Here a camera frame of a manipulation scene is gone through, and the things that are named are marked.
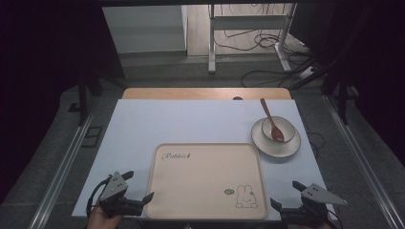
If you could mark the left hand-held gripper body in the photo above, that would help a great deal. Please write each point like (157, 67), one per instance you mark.
(114, 188)

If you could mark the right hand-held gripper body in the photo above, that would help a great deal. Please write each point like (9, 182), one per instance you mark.
(316, 194)

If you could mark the person's right hand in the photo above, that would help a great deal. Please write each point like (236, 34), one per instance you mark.
(325, 226)

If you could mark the person's left hand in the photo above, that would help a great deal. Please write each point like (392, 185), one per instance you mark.
(100, 221)

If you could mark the white plate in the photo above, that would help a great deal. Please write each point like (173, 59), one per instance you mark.
(273, 148)

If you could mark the beige rabbit print tray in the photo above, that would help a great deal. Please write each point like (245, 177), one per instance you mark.
(203, 184)

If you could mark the brown wooden spoon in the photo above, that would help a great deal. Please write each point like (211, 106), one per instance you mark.
(276, 133)

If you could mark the white bowl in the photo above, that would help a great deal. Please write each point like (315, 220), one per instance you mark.
(288, 125)

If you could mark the black metal stand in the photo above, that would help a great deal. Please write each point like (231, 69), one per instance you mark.
(342, 95)
(83, 95)

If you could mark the white power strip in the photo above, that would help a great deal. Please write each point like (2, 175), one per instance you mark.
(307, 72)

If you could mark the white cabinet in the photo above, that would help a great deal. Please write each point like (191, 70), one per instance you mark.
(143, 28)

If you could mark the metal floor rail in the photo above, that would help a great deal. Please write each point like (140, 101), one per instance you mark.
(363, 162)
(60, 171)

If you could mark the white desk frame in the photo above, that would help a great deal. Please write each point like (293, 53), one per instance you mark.
(248, 22)

